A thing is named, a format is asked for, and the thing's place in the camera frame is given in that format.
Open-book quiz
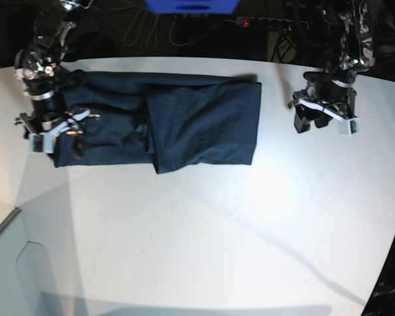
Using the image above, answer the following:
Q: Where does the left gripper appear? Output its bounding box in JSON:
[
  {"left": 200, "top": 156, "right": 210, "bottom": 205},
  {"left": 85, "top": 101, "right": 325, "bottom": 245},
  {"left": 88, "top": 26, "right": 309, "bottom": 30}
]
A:
[{"left": 287, "top": 89, "right": 357, "bottom": 134}]

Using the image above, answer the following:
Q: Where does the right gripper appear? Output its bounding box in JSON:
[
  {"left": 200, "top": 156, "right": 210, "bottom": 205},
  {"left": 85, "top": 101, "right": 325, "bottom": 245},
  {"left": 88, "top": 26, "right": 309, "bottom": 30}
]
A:
[{"left": 14, "top": 109, "right": 101, "bottom": 160}]

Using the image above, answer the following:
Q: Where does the navy blue t-shirt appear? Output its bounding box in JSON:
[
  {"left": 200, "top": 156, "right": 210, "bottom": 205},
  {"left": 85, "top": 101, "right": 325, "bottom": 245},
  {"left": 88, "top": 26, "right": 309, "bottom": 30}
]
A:
[{"left": 51, "top": 70, "right": 262, "bottom": 174}]

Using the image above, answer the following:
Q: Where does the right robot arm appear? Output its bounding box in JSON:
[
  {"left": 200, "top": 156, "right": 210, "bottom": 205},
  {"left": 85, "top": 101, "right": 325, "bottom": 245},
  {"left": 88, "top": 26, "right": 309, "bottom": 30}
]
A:
[{"left": 14, "top": 1, "right": 94, "bottom": 159}]

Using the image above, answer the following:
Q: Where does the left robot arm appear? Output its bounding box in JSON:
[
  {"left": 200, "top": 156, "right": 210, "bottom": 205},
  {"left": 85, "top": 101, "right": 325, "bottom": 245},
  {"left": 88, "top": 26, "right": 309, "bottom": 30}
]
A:
[{"left": 288, "top": 1, "right": 375, "bottom": 136}]

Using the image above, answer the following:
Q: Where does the white power strip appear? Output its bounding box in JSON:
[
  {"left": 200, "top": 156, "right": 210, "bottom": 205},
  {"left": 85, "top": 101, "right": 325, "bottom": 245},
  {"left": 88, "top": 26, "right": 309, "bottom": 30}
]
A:
[{"left": 235, "top": 16, "right": 297, "bottom": 32}]

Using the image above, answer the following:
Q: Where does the blue plastic box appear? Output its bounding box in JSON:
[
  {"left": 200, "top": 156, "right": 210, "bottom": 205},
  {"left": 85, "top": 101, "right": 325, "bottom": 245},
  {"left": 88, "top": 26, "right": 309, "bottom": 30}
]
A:
[{"left": 146, "top": 0, "right": 240, "bottom": 14}]

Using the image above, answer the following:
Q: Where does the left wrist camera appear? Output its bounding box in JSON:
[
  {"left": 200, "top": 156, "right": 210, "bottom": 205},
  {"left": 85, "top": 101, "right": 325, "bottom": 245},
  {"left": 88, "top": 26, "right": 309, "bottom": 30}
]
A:
[{"left": 338, "top": 117, "right": 360, "bottom": 137}]

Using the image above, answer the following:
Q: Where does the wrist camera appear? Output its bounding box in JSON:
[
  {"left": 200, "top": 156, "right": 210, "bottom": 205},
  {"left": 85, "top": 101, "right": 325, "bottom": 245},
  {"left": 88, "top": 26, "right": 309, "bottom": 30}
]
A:
[
  {"left": 338, "top": 117, "right": 360, "bottom": 137},
  {"left": 28, "top": 133, "right": 56, "bottom": 154}
]

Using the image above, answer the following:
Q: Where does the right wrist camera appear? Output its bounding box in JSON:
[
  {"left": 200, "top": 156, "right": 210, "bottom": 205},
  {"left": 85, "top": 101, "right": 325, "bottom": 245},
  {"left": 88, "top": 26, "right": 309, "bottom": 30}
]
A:
[{"left": 28, "top": 133, "right": 56, "bottom": 154}]

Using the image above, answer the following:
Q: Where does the black hanging cable bundle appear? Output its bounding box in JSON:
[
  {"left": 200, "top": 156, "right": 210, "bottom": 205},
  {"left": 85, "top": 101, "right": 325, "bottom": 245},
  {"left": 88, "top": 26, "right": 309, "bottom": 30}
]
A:
[{"left": 269, "top": 29, "right": 300, "bottom": 63}]

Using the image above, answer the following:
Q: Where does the black cable loop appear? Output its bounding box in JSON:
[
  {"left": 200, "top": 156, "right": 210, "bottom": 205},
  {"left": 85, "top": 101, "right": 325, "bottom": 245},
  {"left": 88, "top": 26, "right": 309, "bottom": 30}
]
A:
[{"left": 121, "top": 6, "right": 224, "bottom": 50}]

